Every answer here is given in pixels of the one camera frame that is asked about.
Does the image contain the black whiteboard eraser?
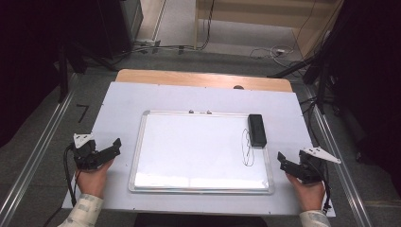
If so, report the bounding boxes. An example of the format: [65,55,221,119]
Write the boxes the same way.
[247,113,268,149]

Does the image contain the white floor cable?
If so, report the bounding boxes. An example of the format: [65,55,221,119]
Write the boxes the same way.
[249,44,296,68]

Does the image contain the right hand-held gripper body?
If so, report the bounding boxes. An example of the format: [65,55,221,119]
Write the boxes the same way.
[297,146,342,185]

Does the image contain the black cable beside rail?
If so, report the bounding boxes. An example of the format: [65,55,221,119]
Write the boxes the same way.
[298,96,320,149]

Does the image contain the person's right hand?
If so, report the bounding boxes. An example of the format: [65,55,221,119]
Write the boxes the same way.
[285,172,326,213]

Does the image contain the aluminium floor rail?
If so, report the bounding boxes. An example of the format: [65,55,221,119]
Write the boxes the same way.
[303,84,375,227]
[0,73,79,223]

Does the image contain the black floor cables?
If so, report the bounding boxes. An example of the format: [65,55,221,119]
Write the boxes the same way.
[110,0,217,64]

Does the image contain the wooden table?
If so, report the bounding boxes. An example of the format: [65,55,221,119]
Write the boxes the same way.
[114,68,294,94]

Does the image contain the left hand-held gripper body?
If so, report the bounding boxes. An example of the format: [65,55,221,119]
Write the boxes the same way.
[72,132,106,171]

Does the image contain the black tripod stand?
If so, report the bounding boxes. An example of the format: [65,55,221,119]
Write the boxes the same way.
[267,18,348,115]

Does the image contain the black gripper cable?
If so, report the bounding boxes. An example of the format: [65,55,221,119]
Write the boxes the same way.
[62,144,78,208]
[315,164,333,216]

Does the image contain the person's left hand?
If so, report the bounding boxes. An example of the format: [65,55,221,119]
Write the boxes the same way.
[75,158,114,200]

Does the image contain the grey power strip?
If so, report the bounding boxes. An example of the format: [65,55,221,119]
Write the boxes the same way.
[134,38,162,54]

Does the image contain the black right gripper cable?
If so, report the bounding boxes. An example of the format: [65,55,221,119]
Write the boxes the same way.
[315,164,333,216]

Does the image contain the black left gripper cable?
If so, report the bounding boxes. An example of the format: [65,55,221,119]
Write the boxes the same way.
[62,144,78,208]

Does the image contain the black cabinet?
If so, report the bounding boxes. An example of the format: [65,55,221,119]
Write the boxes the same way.
[94,0,145,61]

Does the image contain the large white table sheet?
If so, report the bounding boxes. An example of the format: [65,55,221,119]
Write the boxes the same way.
[61,81,337,218]

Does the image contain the white framed whiteboard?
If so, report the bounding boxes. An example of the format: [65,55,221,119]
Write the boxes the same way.
[128,109,275,196]

